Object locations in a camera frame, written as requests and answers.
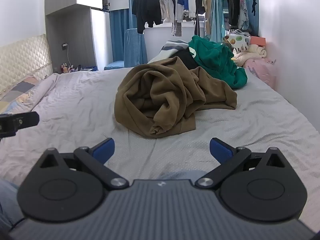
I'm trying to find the white grey striped sweater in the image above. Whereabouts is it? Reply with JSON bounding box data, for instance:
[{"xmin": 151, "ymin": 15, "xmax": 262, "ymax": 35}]
[{"xmin": 147, "ymin": 40, "xmax": 190, "ymax": 64}]

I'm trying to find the patchwork pillow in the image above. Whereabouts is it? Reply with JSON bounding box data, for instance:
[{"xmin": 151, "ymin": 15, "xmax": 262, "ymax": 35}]
[{"xmin": 0, "ymin": 76, "xmax": 42, "ymax": 114}]

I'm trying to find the black white striped hanging garment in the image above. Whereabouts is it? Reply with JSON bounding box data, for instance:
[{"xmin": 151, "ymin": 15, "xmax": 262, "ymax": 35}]
[{"xmin": 171, "ymin": 21, "xmax": 183, "ymax": 37}]

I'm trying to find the patterned hanging garment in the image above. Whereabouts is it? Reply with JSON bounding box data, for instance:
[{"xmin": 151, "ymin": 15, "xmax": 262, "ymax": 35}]
[{"xmin": 239, "ymin": 0, "xmax": 250, "ymax": 30}]

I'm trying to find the black hanging jacket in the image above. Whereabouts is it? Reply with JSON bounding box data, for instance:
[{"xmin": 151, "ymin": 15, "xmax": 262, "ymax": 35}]
[{"xmin": 132, "ymin": 0, "xmax": 162, "ymax": 34}]

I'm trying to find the light grey hanging garment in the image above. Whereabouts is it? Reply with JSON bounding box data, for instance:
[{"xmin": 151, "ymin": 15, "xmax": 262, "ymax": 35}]
[{"xmin": 160, "ymin": 0, "xmax": 176, "ymax": 23}]

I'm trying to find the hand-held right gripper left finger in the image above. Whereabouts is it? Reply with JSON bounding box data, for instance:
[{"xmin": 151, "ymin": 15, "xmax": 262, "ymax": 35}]
[{"xmin": 34, "ymin": 137, "xmax": 130, "ymax": 190}]

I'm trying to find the cream blanket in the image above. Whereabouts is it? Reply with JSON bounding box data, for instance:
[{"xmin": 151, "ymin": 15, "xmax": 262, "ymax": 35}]
[{"xmin": 232, "ymin": 44, "xmax": 267, "ymax": 67}]

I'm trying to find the blue tray with small bottles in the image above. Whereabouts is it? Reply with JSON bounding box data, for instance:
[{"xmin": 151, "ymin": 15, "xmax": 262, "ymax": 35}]
[{"xmin": 60, "ymin": 64, "xmax": 98, "ymax": 73}]

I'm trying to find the green fleece garment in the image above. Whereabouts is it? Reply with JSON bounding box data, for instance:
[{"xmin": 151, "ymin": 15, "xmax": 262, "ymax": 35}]
[{"xmin": 188, "ymin": 35, "xmax": 248, "ymax": 89}]

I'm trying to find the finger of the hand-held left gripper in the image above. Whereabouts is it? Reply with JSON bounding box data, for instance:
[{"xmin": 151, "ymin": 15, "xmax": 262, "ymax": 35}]
[{"xmin": 0, "ymin": 112, "xmax": 40, "ymax": 138}]

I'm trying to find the cream quilted headboard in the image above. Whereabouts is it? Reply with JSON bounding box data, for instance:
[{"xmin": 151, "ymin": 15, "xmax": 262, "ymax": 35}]
[{"xmin": 0, "ymin": 34, "xmax": 53, "ymax": 95}]

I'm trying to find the orange box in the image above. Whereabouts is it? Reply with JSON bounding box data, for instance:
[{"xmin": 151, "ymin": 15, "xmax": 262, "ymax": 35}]
[{"xmin": 249, "ymin": 36, "xmax": 267, "ymax": 47}]

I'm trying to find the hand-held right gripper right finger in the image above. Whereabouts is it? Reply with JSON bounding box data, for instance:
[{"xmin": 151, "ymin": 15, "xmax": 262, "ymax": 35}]
[{"xmin": 195, "ymin": 137, "xmax": 292, "ymax": 188}]

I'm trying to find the brown hoodie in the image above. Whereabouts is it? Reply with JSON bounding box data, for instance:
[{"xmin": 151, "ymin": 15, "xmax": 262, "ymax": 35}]
[{"xmin": 114, "ymin": 56, "xmax": 238, "ymax": 138}]

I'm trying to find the white spotted print pillow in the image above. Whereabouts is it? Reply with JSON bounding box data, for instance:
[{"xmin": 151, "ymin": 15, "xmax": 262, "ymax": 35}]
[{"xmin": 223, "ymin": 33, "xmax": 251, "ymax": 53}]

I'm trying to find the grey white wardrobe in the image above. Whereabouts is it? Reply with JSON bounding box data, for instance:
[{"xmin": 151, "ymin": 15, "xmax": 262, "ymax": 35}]
[{"xmin": 45, "ymin": 0, "xmax": 110, "ymax": 74}]

